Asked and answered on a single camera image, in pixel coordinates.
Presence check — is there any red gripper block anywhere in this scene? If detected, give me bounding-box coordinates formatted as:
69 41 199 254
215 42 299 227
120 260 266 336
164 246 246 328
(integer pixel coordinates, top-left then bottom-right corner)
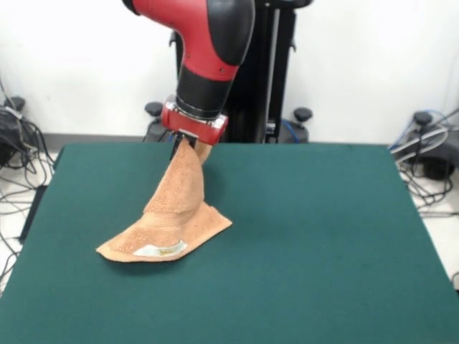
160 93 230 161

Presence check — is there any black pedestal leg with knob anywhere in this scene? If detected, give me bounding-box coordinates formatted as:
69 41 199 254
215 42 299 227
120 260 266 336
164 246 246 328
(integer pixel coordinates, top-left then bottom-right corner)
265 107 313 143
143 102 176 143

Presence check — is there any black pedestal foot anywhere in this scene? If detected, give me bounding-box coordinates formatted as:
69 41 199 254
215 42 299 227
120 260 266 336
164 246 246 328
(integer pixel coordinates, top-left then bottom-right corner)
390 110 459 181
0 95 27 166

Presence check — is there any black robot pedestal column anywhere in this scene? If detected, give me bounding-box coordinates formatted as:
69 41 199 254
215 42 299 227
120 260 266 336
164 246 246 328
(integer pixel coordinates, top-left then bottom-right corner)
168 0 299 144

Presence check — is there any dark green table cloth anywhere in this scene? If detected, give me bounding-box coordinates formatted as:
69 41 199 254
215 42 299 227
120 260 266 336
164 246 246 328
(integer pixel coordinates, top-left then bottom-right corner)
0 142 459 344

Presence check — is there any tan terry towel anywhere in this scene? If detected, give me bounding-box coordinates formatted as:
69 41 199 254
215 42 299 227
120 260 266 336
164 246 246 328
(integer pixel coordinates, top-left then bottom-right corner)
95 141 234 263

